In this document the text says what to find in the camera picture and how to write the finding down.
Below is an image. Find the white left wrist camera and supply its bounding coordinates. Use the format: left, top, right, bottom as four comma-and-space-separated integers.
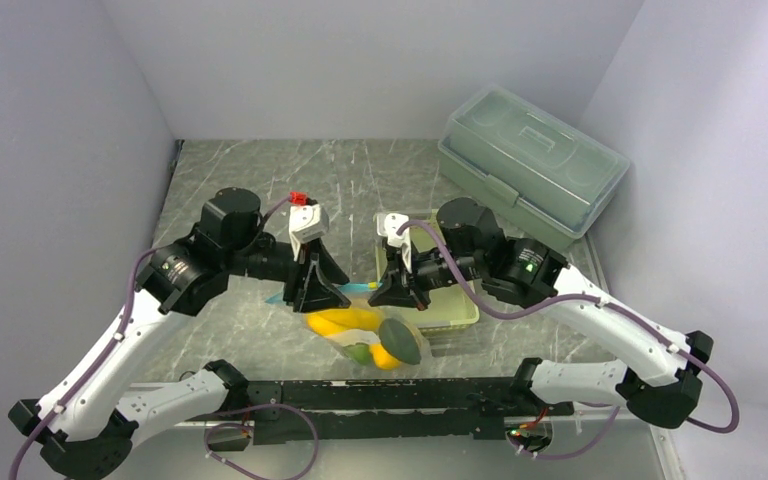
288, 192, 330, 261

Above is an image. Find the green plastic storage box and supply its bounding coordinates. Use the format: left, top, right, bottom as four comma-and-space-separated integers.
438, 85, 631, 252

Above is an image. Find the yellow banana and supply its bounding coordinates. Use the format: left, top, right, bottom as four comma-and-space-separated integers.
305, 307, 384, 337

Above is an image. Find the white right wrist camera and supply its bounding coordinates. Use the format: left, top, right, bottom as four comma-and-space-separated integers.
375, 212, 413, 273

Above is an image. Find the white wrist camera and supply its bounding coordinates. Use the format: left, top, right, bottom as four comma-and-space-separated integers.
288, 192, 330, 261
375, 212, 413, 273

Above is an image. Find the black mounting rail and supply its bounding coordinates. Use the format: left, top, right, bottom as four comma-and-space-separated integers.
247, 377, 574, 446

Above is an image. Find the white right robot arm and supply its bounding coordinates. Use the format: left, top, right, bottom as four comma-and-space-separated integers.
370, 197, 713, 429

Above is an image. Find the clear zip top bag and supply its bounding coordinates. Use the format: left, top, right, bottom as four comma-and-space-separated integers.
303, 282, 431, 370

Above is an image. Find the yellow bell pepper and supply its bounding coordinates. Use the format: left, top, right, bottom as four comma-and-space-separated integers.
368, 344, 403, 370

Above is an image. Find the green lime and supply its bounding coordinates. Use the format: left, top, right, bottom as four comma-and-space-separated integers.
343, 343, 373, 365

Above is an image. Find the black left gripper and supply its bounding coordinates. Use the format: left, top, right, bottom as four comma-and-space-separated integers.
224, 233, 351, 313

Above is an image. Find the dark green avocado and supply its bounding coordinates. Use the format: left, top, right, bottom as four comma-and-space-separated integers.
378, 317, 422, 365

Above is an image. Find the pale green perforated basket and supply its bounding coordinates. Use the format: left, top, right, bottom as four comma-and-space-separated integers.
373, 209, 480, 331

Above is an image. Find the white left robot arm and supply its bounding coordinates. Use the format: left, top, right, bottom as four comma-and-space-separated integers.
9, 187, 349, 479

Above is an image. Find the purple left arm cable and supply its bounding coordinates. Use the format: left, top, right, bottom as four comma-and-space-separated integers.
7, 195, 322, 480

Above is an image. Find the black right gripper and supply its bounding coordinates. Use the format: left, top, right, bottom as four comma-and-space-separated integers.
368, 240, 486, 311

